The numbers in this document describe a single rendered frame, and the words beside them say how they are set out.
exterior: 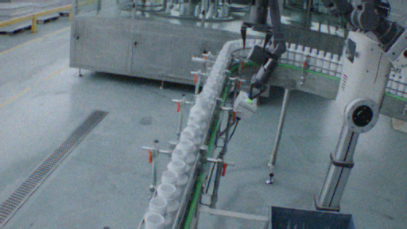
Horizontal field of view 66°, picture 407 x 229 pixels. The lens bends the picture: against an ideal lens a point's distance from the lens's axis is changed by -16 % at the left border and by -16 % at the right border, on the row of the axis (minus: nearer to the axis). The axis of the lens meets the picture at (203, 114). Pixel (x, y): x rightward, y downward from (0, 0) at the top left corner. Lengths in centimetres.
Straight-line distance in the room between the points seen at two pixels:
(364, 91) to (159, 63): 365
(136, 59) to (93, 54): 64
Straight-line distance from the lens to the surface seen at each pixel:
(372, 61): 145
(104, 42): 500
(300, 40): 655
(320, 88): 291
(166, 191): 86
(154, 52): 479
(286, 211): 124
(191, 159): 105
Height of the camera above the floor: 164
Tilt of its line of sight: 23 degrees down
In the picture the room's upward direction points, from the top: 7 degrees clockwise
